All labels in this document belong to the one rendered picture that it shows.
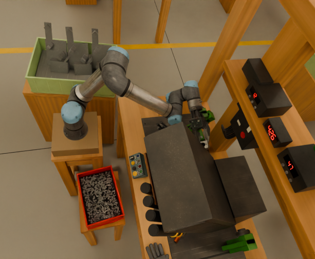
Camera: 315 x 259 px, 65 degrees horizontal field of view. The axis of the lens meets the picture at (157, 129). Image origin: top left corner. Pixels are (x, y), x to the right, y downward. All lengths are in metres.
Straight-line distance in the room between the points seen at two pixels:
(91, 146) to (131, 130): 0.29
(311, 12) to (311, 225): 0.76
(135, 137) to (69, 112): 0.47
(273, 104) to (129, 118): 0.98
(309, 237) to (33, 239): 2.04
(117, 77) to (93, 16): 2.92
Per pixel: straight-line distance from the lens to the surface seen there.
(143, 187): 0.91
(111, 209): 1.54
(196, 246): 1.55
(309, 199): 1.13
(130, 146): 1.65
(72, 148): 1.63
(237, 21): 1.51
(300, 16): 1.16
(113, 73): 1.19
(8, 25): 4.02
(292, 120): 1.28
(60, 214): 2.47
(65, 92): 2.02
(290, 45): 1.18
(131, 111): 1.80
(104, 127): 2.37
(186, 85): 1.39
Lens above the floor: 2.38
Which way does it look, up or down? 58 degrees down
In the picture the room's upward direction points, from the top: 17 degrees clockwise
